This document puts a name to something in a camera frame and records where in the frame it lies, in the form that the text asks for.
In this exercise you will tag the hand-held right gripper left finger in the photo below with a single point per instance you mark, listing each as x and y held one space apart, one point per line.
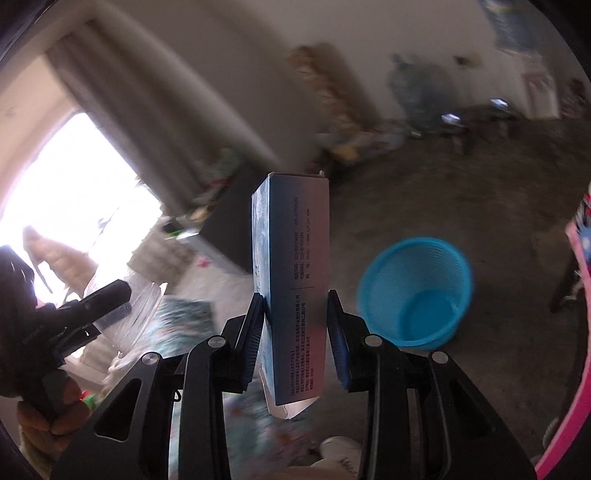
253 332

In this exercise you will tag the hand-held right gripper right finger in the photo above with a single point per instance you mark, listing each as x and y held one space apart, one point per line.
336 341

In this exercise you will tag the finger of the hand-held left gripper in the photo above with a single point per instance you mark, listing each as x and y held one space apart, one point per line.
99 302
76 341

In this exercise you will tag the clear plastic cup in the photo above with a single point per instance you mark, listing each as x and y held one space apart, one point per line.
143 314

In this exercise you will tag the blue plastic basket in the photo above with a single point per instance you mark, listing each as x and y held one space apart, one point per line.
415 314

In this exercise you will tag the blue cardboard box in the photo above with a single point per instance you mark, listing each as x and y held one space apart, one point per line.
295 240

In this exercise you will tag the person's left hand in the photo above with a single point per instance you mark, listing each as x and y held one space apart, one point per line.
69 429

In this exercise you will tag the beige padded vest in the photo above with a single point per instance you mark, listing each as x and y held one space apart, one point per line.
55 258

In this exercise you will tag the teal floral quilt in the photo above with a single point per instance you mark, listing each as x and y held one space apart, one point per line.
184 318

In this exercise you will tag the grey cabinet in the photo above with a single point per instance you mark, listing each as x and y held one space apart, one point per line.
226 230

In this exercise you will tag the white shoe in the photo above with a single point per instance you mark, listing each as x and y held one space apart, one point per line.
339 454

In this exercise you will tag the beige curtain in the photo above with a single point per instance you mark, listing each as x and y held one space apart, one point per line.
152 115

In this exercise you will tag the pink floral blanket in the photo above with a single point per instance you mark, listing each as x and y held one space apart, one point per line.
572 438

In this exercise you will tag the blue water jug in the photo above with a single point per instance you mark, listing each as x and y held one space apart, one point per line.
420 92

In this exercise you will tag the patterned wrapped roll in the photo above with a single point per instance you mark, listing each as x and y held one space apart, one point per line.
323 78

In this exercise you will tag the small white cabinet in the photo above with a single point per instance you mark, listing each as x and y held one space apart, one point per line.
541 97

